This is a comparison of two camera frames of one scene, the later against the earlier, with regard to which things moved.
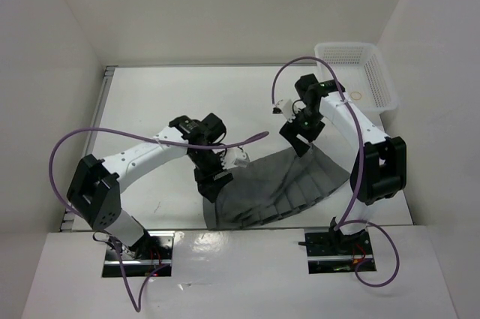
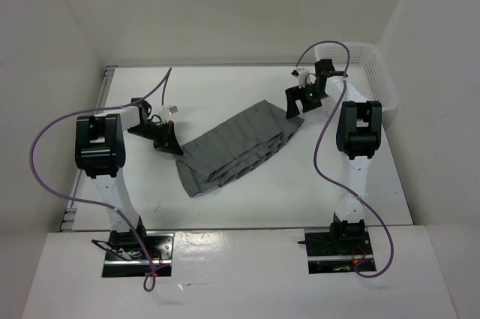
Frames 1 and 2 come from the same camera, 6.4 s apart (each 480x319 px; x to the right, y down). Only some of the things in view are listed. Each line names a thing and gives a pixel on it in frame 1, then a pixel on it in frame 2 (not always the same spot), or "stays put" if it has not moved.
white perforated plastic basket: (364, 72) stays put
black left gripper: (208, 188) → (168, 141)
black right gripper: (289, 131) → (295, 94)
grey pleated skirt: (274, 187) → (234, 148)
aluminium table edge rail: (105, 87) stays put
